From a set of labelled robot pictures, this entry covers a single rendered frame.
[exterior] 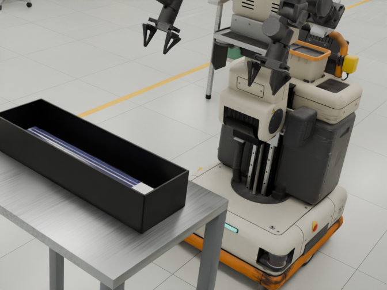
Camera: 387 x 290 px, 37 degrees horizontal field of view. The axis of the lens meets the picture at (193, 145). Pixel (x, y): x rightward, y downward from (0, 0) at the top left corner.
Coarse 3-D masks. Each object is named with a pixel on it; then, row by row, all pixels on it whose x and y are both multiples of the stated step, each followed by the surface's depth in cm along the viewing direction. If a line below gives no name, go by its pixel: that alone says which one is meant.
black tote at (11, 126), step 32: (0, 128) 165; (64, 128) 174; (96, 128) 166; (32, 160) 160; (64, 160) 151; (128, 160) 162; (160, 160) 154; (96, 192) 148; (128, 192) 140; (160, 192) 142; (128, 224) 144
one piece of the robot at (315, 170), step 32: (352, 64) 242; (288, 96) 239; (320, 96) 234; (352, 96) 239; (224, 128) 270; (320, 128) 239; (224, 160) 276; (256, 160) 259; (288, 160) 254; (320, 160) 244; (256, 192) 264; (288, 192) 260; (320, 192) 252
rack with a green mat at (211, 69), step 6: (222, 6) 388; (216, 18) 391; (216, 24) 393; (228, 48) 412; (234, 48) 414; (228, 54) 402; (234, 54) 403; (240, 54) 404; (210, 60) 405; (228, 60) 397; (210, 66) 407; (210, 72) 409; (210, 78) 411; (210, 84) 412; (210, 90) 415; (210, 96) 417
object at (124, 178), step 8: (32, 128) 174; (40, 136) 170; (48, 136) 171; (56, 144) 167; (64, 144) 167; (72, 152) 164; (80, 152) 164; (88, 160) 161; (96, 160) 162; (96, 168) 158; (104, 168) 158; (112, 168) 159; (112, 176) 155; (120, 176) 156; (128, 176) 156; (128, 184) 153; (136, 184) 153; (144, 184) 154; (144, 192) 150
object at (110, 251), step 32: (0, 160) 165; (0, 192) 151; (32, 192) 153; (64, 192) 154; (192, 192) 161; (32, 224) 141; (64, 224) 142; (96, 224) 144; (160, 224) 146; (192, 224) 148; (224, 224) 163; (64, 256) 136; (96, 256) 133; (128, 256) 134
